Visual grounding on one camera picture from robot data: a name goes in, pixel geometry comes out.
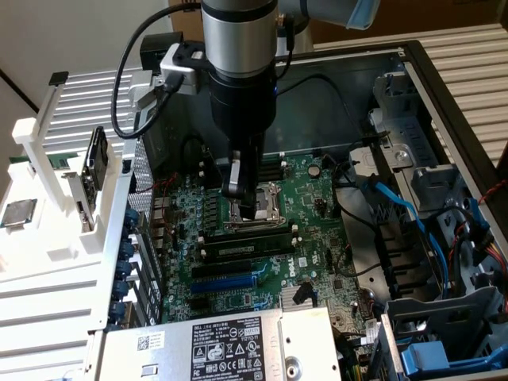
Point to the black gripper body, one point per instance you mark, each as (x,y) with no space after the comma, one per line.
(242,107)

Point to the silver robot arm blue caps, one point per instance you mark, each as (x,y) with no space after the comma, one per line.
(238,39)

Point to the thin metal locking lever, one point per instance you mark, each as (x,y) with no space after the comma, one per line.
(212,160)

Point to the metal CPU socket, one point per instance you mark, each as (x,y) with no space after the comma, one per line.
(270,198)

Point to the silver coin battery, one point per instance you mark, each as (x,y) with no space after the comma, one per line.
(314,170)

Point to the grey open PC case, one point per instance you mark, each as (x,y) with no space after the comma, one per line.
(317,119)

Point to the metal rear port block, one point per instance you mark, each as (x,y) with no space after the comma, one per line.
(158,230)
(158,204)

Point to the long black expansion slot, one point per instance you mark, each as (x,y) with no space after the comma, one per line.
(222,270)

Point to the green motherboard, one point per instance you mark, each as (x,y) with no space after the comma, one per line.
(309,230)

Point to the blue expansion slot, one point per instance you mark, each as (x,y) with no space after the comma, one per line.
(222,282)

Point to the printed brown cardboard box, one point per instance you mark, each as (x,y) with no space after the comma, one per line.
(190,24)

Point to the black box device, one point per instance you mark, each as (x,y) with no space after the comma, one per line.
(151,51)

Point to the blue card latch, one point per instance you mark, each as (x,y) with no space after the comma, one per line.
(127,248)
(124,270)
(117,311)
(120,291)
(132,217)

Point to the silver finned heatsink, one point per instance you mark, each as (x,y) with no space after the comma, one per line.
(287,297)

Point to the short black expansion slot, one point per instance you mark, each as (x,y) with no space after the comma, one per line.
(198,304)

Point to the black plug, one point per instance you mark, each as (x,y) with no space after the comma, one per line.
(303,291)

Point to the black hard disk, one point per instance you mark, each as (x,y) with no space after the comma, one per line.
(97,158)

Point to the white plastic parts rack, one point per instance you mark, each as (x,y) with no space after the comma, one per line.
(91,246)

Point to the grey metal disk bay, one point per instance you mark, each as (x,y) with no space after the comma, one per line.
(436,309)
(412,135)

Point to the black white power supply label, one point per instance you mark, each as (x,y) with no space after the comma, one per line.
(222,349)

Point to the silver power supply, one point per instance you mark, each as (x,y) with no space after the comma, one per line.
(166,357)

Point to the plain brown cardboard box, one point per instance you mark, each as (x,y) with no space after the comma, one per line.
(436,16)

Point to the silver CPU chip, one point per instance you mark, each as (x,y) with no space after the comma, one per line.
(18,213)

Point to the blue plastic disk caddy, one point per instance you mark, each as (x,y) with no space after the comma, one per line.
(424,355)

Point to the black camera bracket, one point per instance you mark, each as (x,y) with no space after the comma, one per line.
(186,55)

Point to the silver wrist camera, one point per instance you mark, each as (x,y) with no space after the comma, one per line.
(168,67)

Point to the card with metal bracket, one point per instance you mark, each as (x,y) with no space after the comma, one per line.
(84,214)

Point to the black plastic disk bracket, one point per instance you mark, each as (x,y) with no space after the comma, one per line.
(401,254)

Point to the black rack post cap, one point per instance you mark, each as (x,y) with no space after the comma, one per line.
(58,78)

